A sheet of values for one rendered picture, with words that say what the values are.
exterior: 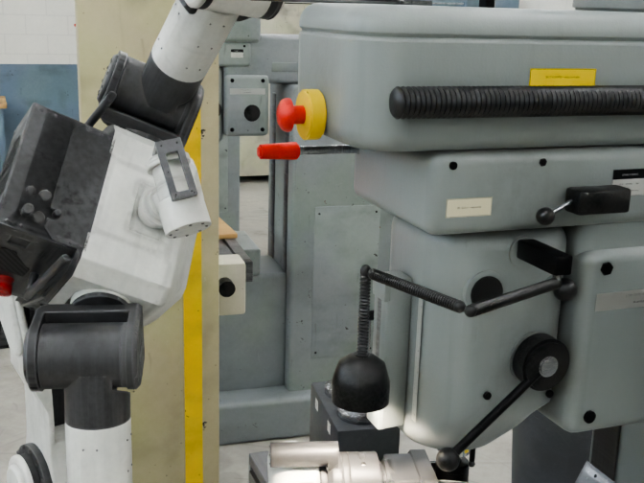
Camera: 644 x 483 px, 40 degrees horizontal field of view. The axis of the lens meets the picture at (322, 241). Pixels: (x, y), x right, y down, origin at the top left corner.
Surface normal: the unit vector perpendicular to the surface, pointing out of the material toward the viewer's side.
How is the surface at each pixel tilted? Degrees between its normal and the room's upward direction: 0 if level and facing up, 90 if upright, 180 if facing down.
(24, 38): 90
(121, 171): 58
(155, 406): 90
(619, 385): 90
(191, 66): 133
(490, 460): 0
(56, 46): 90
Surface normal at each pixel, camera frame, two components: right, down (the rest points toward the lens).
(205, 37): 0.32, 0.83
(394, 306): 0.35, 0.25
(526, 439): -0.89, 0.15
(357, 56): -0.66, 0.18
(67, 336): 0.08, -0.63
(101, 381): 0.11, 0.18
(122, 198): 0.55, -0.33
